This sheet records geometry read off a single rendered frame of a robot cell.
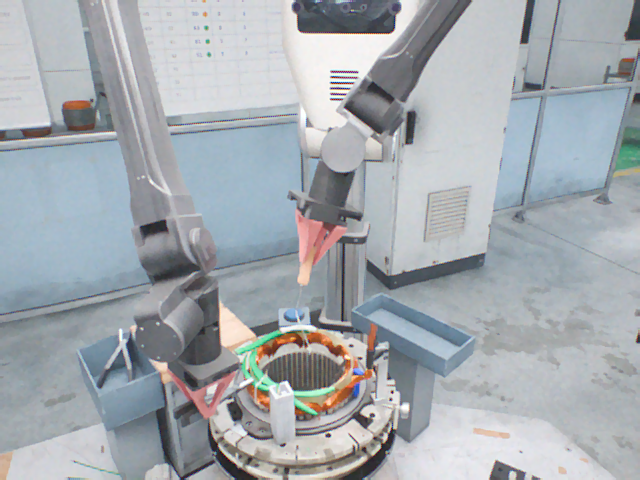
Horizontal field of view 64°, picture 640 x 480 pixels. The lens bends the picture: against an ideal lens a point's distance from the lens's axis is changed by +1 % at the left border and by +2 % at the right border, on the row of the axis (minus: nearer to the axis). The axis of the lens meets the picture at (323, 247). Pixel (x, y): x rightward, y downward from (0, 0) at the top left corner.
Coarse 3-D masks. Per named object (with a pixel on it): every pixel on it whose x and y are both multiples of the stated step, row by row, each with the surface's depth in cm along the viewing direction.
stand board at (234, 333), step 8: (224, 312) 112; (224, 320) 110; (232, 320) 110; (136, 328) 107; (224, 328) 107; (232, 328) 107; (240, 328) 107; (248, 328) 107; (224, 336) 104; (232, 336) 104; (240, 336) 104; (248, 336) 104; (224, 344) 102; (232, 344) 102; (240, 344) 103; (152, 360) 98; (160, 368) 95; (160, 376) 95; (168, 376) 95
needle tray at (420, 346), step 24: (360, 312) 116; (384, 312) 120; (408, 312) 115; (384, 336) 108; (408, 336) 111; (432, 336) 111; (456, 336) 108; (408, 360) 107; (432, 360) 100; (456, 360) 101; (408, 384) 110; (432, 384) 115; (408, 432) 115
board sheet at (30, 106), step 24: (0, 0) 223; (0, 24) 226; (24, 24) 230; (0, 48) 229; (24, 48) 233; (0, 72) 233; (24, 72) 237; (0, 96) 236; (24, 96) 240; (0, 120) 240; (24, 120) 244; (48, 120) 248
